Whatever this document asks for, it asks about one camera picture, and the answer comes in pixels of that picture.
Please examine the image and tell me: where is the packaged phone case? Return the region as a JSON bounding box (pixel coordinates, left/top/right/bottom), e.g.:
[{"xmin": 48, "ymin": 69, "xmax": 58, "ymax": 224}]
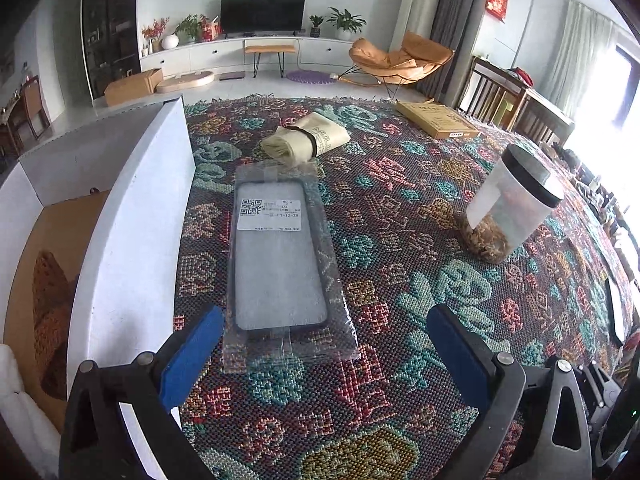
[{"xmin": 221, "ymin": 160, "xmax": 360, "ymax": 374}]

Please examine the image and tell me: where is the orange lounge chair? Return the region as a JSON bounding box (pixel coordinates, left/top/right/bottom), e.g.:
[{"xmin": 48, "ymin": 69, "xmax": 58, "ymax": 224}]
[{"xmin": 332, "ymin": 32, "xmax": 454, "ymax": 101}]

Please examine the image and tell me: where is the brown cardboard box on floor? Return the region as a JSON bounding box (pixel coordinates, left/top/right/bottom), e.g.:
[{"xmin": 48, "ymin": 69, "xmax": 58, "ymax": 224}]
[{"xmin": 104, "ymin": 68, "xmax": 164, "ymax": 107}]

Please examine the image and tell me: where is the black television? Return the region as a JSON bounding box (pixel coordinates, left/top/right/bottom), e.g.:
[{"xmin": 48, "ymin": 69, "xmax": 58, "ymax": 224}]
[{"xmin": 219, "ymin": 0, "xmax": 306, "ymax": 35}]

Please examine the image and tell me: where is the dark tall bookcase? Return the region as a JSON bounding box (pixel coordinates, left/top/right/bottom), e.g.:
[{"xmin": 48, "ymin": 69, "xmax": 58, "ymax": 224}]
[{"xmin": 80, "ymin": 0, "xmax": 140, "ymax": 100}]

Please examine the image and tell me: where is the clear jar black lid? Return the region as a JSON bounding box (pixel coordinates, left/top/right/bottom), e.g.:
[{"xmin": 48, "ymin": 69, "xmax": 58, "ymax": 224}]
[{"xmin": 459, "ymin": 143, "xmax": 564, "ymax": 263}]

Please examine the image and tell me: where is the green potted plant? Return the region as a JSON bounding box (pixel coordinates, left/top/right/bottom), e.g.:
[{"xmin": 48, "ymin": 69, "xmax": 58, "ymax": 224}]
[{"xmin": 328, "ymin": 6, "xmax": 367, "ymax": 41}]

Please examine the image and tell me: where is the flat yellow cardboard box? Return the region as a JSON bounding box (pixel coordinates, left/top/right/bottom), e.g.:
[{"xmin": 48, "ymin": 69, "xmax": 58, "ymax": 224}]
[{"xmin": 395, "ymin": 101, "xmax": 480, "ymax": 140}]

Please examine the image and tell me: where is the wooden chair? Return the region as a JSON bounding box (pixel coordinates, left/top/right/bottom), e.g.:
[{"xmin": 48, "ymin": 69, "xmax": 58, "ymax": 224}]
[{"xmin": 454, "ymin": 56, "xmax": 575, "ymax": 146}]

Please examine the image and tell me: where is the red wall decoration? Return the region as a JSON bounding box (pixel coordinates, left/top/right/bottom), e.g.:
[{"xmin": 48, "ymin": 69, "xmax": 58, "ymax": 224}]
[{"xmin": 485, "ymin": 0, "xmax": 509, "ymax": 22}]

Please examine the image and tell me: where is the white tv cabinet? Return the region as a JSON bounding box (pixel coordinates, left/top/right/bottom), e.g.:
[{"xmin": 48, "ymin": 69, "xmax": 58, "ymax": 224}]
[{"xmin": 140, "ymin": 36, "xmax": 352, "ymax": 77}]

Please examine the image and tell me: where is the cream rolled tote bag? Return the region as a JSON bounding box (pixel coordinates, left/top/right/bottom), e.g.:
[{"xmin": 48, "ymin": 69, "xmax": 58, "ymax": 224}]
[{"xmin": 260, "ymin": 112, "xmax": 350, "ymax": 167}]

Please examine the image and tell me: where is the small wooden bench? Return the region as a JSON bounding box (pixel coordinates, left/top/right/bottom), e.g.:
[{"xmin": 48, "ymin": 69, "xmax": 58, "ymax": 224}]
[{"xmin": 244, "ymin": 44, "xmax": 297, "ymax": 78}]

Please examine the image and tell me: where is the white cardboard storage box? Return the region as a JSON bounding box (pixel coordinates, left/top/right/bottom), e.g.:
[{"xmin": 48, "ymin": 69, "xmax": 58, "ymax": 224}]
[{"xmin": 0, "ymin": 95, "xmax": 198, "ymax": 480}]

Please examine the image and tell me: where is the white rolled towel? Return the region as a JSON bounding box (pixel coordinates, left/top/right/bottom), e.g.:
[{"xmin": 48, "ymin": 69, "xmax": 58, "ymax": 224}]
[{"xmin": 1, "ymin": 344, "xmax": 61, "ymax": 479}]

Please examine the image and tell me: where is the colourful woven tablecloth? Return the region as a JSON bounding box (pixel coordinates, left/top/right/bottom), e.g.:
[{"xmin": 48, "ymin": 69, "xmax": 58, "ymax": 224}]
[{"xmin": 175, "ymin": 96, "xmax": 630, "ymax": 479}]

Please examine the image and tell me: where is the purple round rug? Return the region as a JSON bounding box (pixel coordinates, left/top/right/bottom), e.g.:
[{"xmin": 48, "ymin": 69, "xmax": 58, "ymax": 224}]
[{"xmin": 285, "ymin": 70, "xmax": 337, "ymax": 84}]

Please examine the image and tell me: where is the brown knitted cloth roll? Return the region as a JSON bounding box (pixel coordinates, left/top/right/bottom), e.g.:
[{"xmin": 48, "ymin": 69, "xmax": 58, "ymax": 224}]
[{"xmin": 32, "ymin": 250, "xmax": 77, "ymax": 400}]

